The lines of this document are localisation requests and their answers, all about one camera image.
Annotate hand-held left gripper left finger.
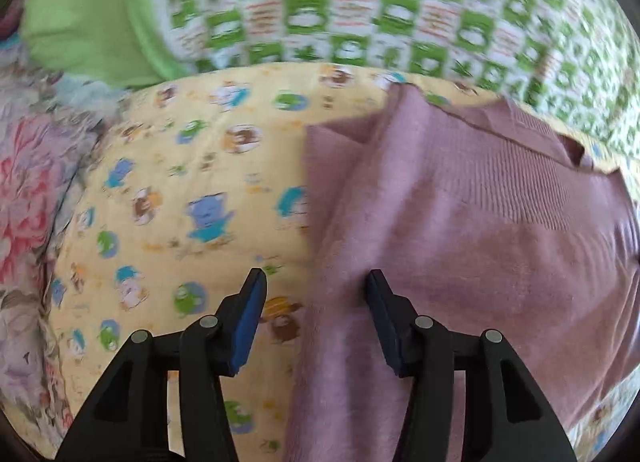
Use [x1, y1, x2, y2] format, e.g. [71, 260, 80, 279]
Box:
[55, 268, 269, 462]

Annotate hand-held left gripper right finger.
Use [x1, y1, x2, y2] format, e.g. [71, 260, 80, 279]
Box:
[364, 269, 579, 462]

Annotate purple knit sweater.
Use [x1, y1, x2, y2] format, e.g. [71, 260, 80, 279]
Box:
[282, 84, 640, 462]

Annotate yellow cartoon print blanket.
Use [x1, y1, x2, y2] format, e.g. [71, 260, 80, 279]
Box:
[47, 62, 640, 462]

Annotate pastel floral bed sheet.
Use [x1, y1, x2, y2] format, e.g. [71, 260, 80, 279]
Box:
[0, 30, 132, 443]

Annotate green checkered print quilt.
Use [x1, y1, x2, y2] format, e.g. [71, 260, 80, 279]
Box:
[140, 0, 640, 164]

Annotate plain lime green cloth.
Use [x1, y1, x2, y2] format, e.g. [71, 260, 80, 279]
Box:
[20, 0, 195, 89]

